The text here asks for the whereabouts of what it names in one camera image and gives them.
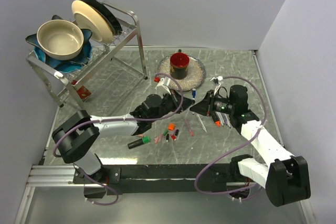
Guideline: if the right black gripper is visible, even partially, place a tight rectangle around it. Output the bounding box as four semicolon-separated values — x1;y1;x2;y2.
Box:
190;90;235;116

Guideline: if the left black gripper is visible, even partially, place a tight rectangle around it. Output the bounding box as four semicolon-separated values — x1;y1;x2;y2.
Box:
150;89;195;123

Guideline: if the pink cap white pen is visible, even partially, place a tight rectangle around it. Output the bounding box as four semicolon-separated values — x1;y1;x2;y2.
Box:
196;114;207;133

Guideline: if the orange cap black highlighter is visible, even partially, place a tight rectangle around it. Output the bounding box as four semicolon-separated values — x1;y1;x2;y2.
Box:
211;112;221;127

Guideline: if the green cap black highlighter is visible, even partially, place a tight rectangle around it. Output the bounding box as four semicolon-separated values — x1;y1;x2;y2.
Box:
128;136;151;150

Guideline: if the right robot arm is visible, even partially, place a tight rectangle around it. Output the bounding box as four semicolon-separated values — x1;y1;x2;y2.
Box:
190;84;311;207

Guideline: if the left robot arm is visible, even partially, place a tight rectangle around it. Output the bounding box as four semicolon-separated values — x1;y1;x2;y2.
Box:
52;90;195;183

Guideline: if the black red mug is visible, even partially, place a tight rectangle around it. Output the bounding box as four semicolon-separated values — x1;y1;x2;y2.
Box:
170;49;190;80

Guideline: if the steel dish rack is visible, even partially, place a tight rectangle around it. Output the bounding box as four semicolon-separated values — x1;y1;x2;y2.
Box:
26;0;148;109

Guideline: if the black plate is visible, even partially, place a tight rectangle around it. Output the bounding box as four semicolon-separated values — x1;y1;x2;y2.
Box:
80;0;122;35

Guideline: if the red sticker tag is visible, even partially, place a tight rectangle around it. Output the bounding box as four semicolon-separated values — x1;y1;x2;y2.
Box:
77;86;91;102

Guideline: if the blue star-shaped dish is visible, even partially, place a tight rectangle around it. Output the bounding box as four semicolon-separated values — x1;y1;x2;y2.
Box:
25;15;92;73

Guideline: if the cream plate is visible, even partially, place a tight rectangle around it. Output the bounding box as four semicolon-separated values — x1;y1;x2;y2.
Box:
71;0;114;44

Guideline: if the beige ceramic bowl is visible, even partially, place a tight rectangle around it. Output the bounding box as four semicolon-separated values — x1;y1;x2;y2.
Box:
36;19;84;61

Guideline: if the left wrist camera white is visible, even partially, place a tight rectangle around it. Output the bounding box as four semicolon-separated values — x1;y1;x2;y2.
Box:
154;76;171;94

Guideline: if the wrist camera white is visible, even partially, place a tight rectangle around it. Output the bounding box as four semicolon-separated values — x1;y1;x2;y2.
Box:
154;76;171;94
211;76;224;95

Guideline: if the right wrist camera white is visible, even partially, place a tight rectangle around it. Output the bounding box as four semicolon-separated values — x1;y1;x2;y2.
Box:
211;76;224;95

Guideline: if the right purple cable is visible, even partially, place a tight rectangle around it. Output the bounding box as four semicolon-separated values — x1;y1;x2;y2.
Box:
194;76;268;201

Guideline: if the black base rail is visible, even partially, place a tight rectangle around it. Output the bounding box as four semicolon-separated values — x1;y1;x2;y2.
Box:
73;163;260;199

